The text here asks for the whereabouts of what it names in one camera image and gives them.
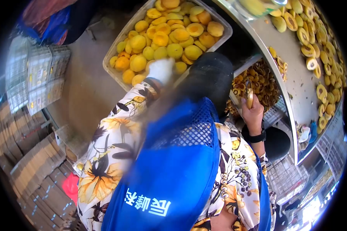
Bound person's right hand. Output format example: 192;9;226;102
240;94;265;136

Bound person's left hand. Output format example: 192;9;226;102
145;57;176;86

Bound person's left fingers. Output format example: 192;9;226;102
153;57;176;76

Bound person's right fingers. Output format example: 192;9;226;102
240;98;255;122

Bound yellow handled pitting tool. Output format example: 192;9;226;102
229;80;254;116

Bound black wrist band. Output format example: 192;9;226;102
143;77;163;96
247;128;267;144

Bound pile of whole yellow peaches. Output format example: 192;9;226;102
109;0;225;86

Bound white crate of pits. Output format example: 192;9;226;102
225;54;288;127

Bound grey plastic tray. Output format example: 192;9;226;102
102;0;233;92

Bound metal work table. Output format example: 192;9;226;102
212;0;347;166

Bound blue and white rag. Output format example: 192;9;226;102
297;121;318;145

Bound white slatted crate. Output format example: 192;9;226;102
266;153;310;206

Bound pile of halved peaches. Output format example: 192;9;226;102
267;0;347;135

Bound metal bowl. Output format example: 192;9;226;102
228;0;289;21

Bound person's body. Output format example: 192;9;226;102
75;84;278;231

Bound red and blue cloth bundle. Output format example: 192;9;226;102
16;0;97;46

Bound stack of grey plastic crates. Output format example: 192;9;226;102
5;35;72;116

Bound red plastic bag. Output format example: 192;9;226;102
62;172;80;206

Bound stacks of flat cardboard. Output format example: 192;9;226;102
0;101;86;231

